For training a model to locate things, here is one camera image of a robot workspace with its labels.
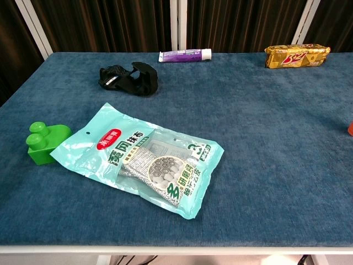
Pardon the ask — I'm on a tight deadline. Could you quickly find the teal dishcloth package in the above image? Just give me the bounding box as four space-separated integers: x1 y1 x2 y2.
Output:
49 102 225 220

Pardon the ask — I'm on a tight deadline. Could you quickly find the gold biscuit pack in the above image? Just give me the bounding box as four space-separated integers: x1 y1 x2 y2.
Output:
264 44 331 69

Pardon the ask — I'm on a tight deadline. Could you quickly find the purple toothpaste tube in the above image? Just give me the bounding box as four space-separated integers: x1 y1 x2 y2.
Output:
158 48 212 63

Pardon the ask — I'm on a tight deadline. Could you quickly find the white frame post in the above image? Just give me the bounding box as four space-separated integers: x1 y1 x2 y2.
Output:
291 0 322 45
15 0 54 60
169 0 188 53

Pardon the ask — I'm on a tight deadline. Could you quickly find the dark brown curtain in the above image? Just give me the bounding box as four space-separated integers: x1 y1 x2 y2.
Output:
30 0 172 53
0 0 45 107
186 0 307 53
306 0 353 53

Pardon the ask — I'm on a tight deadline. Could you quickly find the black cable bundle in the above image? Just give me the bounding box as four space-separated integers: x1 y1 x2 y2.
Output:
114 255 158 265

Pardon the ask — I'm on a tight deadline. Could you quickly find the blue table mat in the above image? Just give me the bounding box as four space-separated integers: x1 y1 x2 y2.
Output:
0 51 353 247

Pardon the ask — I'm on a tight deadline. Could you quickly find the green toy block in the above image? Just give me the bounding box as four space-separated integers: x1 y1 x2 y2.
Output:
25 121 73 166

